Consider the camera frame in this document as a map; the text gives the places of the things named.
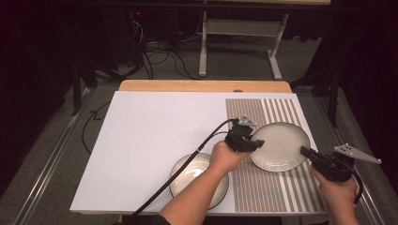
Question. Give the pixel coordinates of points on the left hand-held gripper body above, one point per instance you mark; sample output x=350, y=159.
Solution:
x=239, y=140

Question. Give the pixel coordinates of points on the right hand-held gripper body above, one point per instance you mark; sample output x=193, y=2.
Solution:
x=333, y=167

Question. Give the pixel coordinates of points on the white plate with dark rim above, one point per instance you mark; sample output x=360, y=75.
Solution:
x=280, y=146
x=187, y=175

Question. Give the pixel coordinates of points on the person's left hand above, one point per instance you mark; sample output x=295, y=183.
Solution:
x=223, y=157

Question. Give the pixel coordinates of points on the person's right hand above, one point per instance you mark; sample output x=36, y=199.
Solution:
x=339, y=193

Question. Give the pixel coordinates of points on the brown striped placemat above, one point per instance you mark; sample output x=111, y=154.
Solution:
x=266, y=193

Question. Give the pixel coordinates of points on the black metal stand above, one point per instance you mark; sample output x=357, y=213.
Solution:
x=76, y=90
x=334, y=100

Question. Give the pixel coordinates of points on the wooden table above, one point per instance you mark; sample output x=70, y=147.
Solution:
x=203, y=86

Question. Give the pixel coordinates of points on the black curtain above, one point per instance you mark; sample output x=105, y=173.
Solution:
x=369, y=78
x=31, y=78

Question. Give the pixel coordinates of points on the white board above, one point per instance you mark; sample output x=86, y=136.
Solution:
x=140, y=140

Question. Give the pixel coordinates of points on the red indicator light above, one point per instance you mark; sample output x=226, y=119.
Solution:
x=138, y=13

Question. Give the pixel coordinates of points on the aluminium rail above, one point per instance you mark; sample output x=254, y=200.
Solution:
x=47, y=168
x=369, y=193

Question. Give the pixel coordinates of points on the white metal desk frame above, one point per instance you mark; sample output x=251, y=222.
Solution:
x=241, y=27

